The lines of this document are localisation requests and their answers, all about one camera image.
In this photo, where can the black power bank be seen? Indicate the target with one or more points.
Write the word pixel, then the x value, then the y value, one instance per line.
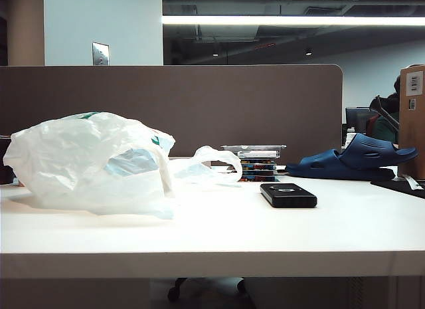
pixel 289 196

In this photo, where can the white translucent plastic bag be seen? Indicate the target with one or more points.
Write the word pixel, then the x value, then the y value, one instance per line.
pixel 83 163

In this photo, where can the brown desk partition panel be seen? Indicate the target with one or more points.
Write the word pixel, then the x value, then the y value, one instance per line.
pixel 216 106

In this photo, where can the computer monitor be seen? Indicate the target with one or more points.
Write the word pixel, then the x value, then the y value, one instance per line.
pixel 357 118

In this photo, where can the long ceiling light strip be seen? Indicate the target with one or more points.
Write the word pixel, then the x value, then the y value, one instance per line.
pixel 292 20

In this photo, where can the person in dark clothes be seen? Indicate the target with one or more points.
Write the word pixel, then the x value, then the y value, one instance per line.
pixel 385 119

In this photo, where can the black desk mat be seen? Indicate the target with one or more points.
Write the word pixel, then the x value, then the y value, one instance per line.
pixel 401 187

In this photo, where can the brown cardboard box with labels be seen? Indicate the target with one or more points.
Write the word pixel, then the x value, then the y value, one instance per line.
pixel 411 123

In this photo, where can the white paper strip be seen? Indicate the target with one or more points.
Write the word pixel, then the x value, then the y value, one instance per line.
pixel 411 182

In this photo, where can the dark round container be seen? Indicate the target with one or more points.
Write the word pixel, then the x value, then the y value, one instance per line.
pixel 5 169

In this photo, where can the metal wall switch plate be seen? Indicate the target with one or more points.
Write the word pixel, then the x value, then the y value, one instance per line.
pixel 100 54

